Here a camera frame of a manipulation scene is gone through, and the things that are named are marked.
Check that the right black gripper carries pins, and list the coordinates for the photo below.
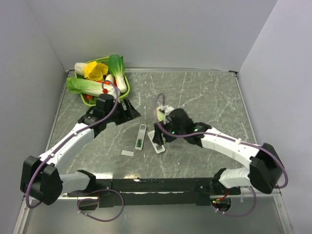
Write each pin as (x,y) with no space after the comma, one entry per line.
(158,138)

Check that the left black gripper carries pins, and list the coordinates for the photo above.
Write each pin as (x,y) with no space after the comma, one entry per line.
(130,113)

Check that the white universal AC remote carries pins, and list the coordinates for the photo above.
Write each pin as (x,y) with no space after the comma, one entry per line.
(158,148)

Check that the long white remote control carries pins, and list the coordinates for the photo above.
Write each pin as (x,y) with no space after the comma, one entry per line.
(141,135)

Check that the white battery cover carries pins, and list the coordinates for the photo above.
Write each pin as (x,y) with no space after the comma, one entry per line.
(127,153)

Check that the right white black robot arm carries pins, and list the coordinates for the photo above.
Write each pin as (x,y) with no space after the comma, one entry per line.
(261,165)

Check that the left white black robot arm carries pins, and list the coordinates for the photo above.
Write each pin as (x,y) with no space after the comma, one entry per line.
(40,177)

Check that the green plastic basket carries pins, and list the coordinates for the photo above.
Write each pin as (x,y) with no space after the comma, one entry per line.
(92,101)

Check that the green napa cabbage half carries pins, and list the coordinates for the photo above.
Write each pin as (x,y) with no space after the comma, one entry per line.
(159,115)

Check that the white radish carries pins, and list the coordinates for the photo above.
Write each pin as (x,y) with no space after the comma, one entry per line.
(109,79)

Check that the green white bok choy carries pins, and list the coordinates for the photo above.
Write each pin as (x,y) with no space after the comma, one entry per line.
(117,69)

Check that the long green white cabbage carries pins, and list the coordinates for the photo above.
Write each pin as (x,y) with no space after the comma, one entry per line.
(92,88)

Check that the yellow leafed cabbage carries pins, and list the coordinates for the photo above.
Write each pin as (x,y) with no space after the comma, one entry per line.
(93,71)

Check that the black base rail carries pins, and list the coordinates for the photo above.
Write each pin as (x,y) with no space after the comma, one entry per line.
(157,191)

